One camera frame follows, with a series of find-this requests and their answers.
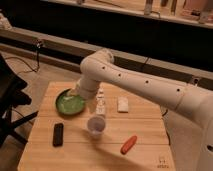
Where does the clear plastic cup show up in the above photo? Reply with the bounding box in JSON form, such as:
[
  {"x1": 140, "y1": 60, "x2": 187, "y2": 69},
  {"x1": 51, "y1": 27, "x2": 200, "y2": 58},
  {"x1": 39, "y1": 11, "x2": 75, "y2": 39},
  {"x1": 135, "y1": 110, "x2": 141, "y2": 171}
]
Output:
[{"x1": 87, "y1": 116, "x2": 106, "y2": 139}]

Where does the orange carrot toy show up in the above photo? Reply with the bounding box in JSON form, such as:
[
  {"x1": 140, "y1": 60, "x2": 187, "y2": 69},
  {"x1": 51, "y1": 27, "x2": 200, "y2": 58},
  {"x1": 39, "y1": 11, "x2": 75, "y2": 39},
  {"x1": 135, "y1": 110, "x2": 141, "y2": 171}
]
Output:
[{"x1": 120, "y1": 135, "x2": 137, "y2": 155}]

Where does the black cable on floor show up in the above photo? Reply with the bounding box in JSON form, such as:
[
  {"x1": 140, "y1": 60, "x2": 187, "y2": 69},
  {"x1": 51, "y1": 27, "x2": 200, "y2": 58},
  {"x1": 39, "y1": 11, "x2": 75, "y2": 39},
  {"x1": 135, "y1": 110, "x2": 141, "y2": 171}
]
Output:
[{"x1": 3, "y1": 39, "x2": 44, "y2": 75}]

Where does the black eraser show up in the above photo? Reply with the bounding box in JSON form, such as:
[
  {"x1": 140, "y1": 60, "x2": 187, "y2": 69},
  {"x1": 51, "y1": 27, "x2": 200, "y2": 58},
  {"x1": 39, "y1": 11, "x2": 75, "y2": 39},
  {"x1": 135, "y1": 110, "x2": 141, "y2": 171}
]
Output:
[{"x1": 53, "y1": 123, "x2": 64, "y2": 147}]

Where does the black office chair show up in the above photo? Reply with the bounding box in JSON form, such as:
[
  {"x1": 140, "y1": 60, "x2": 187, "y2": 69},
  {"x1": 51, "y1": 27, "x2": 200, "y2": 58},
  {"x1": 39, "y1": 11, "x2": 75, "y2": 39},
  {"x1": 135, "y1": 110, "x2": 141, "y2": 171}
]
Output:
[{"x1": 0, "y1": 54, "x2": 38, "y2": 148}]

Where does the small white bottle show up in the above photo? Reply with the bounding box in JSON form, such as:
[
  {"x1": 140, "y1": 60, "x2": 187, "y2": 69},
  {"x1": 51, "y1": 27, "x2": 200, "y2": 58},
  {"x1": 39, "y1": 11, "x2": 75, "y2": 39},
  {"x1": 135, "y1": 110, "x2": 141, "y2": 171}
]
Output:
[{"x1": 96, "y1": 89, "x2": 106, "y2": 115}]

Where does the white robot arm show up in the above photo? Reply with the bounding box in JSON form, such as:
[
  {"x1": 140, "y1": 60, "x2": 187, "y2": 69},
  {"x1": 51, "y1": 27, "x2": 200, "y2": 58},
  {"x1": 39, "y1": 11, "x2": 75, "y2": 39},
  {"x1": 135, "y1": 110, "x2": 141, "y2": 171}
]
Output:
[{"x1": 73, "y1": 49, "x2": 213, "y2": 171}]

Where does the green bowl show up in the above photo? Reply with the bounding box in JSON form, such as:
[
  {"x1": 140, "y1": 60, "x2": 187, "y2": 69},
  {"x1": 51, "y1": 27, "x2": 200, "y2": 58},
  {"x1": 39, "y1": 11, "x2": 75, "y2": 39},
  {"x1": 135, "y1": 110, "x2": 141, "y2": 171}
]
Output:
[{"x1": 55, "y1": 89, "x2": 86, "y2": 116}]

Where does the white sponge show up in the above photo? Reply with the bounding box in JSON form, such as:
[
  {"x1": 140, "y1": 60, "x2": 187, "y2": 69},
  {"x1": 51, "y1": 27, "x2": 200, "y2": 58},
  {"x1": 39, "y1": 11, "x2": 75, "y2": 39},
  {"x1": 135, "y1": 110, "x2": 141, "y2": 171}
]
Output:
[{"x1": 117, "y1": 97, "x2": 129, "y2": 113}]

